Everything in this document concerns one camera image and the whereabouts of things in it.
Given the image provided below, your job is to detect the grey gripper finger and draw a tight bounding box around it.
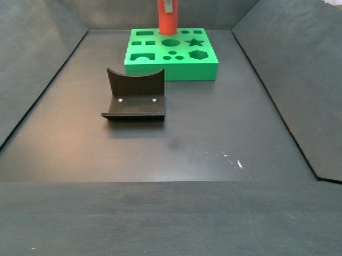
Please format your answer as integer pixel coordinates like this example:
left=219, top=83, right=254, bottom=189
left=163, top=0, right=174, bottom=13

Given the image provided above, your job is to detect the red oval peg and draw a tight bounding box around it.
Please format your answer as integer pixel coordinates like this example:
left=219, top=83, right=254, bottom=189
left=158, top=0, right=178, bottom=35

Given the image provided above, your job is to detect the green shape sorter block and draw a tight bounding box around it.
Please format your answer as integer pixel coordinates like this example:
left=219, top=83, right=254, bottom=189
left=124, top=28, right=219, bottom=81

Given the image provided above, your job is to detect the black curved holder stand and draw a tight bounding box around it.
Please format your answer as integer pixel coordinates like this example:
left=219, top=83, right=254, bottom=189
left=101, top=69, right=166, bottom=120

